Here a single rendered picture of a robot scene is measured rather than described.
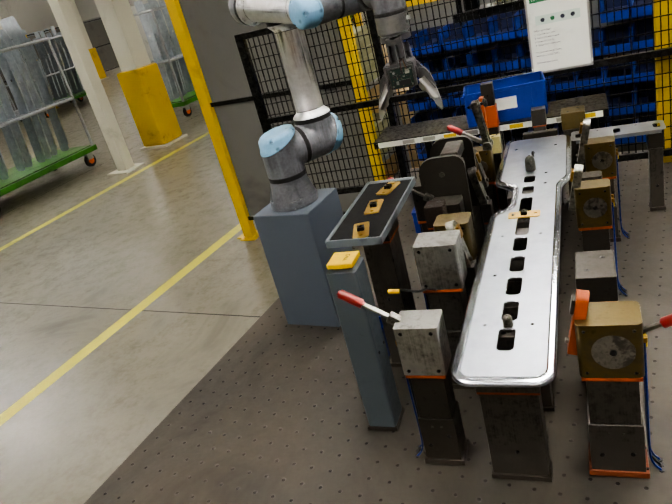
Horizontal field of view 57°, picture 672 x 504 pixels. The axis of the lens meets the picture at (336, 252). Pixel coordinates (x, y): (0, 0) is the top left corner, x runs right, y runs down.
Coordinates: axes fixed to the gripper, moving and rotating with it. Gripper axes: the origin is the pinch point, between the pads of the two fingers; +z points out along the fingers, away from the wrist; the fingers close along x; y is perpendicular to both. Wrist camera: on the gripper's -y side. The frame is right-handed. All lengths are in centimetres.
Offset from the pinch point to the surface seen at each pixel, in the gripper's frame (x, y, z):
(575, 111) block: 46, -78, 29
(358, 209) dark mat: -17.0, 7.7, 19.3
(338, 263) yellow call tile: -16.6, 37.0, 19.3
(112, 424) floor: -180, -54, 135
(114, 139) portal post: -444, -542, 92
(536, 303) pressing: 23, 36, 35
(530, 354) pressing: 20, 53, 35
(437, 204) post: 1.7, -2.3, 25.3
